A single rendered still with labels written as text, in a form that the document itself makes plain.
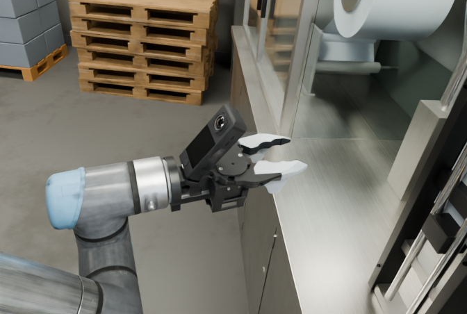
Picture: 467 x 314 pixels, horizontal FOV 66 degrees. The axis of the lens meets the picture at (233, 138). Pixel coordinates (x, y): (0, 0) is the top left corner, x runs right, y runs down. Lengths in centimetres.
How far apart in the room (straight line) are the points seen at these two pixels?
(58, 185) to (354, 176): 85
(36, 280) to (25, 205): 199
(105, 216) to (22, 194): 200
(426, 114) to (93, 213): 80
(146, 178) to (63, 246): 165
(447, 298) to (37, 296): 54
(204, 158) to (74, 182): 17
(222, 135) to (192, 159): 6
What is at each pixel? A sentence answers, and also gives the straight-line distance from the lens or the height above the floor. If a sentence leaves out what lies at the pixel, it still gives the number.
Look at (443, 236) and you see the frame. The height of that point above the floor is 116.
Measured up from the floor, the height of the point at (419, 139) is 109.
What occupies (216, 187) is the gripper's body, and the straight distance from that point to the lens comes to 51.
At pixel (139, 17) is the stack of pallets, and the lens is 303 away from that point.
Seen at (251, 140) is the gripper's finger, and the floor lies 125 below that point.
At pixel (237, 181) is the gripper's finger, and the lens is 50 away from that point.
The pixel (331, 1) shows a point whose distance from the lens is 106.
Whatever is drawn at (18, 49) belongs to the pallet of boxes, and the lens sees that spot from 375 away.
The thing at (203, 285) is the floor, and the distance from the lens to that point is 187.
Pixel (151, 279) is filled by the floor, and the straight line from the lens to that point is 190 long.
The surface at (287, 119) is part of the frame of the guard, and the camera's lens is 116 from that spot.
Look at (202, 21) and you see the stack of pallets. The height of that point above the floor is 73.
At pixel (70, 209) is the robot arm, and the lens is 49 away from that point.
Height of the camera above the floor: 157
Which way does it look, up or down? 34 degrees down
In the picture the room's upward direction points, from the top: 5 degrees clockwise
